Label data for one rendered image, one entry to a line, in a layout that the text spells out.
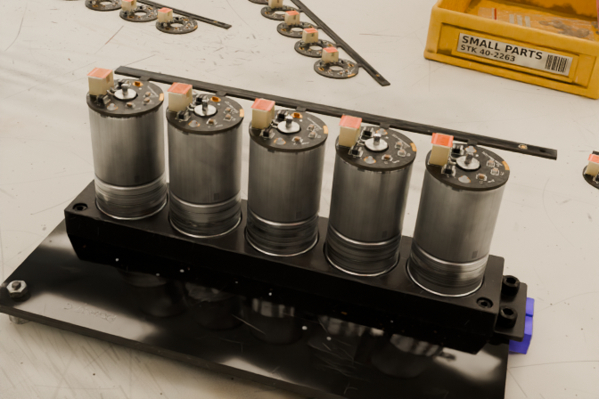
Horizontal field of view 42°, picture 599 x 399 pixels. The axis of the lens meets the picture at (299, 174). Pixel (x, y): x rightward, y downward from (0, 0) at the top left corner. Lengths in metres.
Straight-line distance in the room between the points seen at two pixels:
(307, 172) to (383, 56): 0.22
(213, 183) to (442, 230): 0.07
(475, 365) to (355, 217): 0.06
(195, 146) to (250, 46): 0.21
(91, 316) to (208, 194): 0.05
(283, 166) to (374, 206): 0.03
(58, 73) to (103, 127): 0.17
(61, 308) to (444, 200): 0.12
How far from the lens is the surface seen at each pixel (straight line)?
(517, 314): 0.26
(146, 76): 0.28
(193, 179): 0.25
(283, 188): 0.24
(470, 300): 0.25
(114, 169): 0.26
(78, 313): 0.26
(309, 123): 0.25
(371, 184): 0.23
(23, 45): 0.46
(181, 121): 0.25
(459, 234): 0.24
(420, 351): 0.25
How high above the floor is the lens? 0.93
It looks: 33 degrees down
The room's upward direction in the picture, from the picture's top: 4 degrees clockwise
